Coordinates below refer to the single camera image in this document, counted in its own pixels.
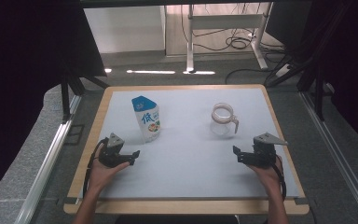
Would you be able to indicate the person's right hand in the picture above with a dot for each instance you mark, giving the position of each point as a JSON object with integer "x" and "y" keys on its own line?
{"x": 270, "y": 177}

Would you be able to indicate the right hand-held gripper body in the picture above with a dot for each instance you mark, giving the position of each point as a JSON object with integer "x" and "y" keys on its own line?
{"x": 262, "y": 155}

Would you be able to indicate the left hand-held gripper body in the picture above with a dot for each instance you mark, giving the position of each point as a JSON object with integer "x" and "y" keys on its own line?
{"x": 112, "y": 155}

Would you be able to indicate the person's left hand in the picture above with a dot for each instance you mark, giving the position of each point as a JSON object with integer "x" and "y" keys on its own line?
{"x": 101, "y": 175}

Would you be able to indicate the dark curtain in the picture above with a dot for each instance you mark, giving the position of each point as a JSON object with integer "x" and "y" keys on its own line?
{"x": 357, "y": 68}
{"x": 21, "y": 62}

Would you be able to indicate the black metal stand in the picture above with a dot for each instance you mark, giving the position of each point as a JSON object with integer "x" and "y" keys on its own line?
{"x": 65, "y": 96}
{"x": 318, "y": 93}

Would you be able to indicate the wooden table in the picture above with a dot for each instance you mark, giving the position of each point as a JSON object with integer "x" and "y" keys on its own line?
{"x": 167, "y": 207}

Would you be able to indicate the white power strip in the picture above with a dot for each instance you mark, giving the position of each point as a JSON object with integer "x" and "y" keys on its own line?
{"x": 282, "y": 71}

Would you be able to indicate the pale blue table mat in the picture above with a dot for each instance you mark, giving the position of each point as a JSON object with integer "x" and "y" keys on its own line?
{"x": 183, "y": 155}

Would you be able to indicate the white panel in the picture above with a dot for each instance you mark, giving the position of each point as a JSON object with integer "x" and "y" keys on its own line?
{"x": 124, "y": 29}

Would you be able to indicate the blue and white milk pouch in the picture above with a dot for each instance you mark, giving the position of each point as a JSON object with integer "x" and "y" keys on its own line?
{"x": 147, "y": 121}

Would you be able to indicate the white desk frame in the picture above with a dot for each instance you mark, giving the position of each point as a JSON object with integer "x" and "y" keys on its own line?
{"x": 227, "y": 21}

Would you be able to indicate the glass jug with lid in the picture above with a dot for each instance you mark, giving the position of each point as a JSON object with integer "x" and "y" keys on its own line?
{"x": 222, "y": 119}

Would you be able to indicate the aluminium rail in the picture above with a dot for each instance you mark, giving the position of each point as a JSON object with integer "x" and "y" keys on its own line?
{"x": 46, "y": 168}
{"x": 338, "y": 161}

